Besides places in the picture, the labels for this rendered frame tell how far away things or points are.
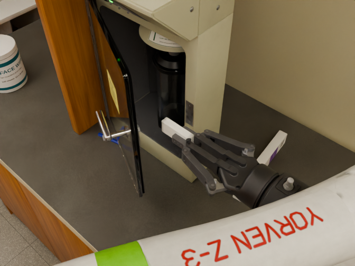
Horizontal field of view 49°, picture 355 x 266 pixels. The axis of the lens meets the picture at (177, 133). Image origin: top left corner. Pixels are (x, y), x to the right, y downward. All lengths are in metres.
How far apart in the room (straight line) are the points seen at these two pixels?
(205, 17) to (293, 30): 0.47
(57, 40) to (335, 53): 0.72
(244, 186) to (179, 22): 0.29
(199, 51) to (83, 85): 0.46
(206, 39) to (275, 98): 0.59
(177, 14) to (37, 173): 0.67
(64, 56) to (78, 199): 0.37
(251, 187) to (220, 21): 0.33
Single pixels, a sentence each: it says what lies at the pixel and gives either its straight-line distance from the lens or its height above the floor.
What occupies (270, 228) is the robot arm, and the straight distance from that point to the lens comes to 0.43.
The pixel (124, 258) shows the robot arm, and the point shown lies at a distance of 0.39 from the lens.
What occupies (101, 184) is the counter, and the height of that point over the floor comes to 0.94.
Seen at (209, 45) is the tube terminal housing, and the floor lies 1.37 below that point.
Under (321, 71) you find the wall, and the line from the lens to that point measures 1.18.
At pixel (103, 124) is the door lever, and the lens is 0.86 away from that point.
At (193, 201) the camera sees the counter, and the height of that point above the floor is 0.94.
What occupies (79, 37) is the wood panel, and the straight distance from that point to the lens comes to 1.05.
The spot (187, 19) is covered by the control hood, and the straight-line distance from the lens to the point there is 0.69.
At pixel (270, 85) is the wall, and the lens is 1.29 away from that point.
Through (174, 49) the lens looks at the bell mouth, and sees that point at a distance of 0.85.
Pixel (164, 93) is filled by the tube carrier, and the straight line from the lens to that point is 0.99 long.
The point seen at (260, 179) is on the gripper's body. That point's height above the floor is 1.31.
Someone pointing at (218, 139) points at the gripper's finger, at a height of 1.29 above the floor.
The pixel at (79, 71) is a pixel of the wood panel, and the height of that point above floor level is 1.16.
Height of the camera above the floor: 1.82
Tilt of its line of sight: 48 degrees down
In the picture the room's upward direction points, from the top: straight up
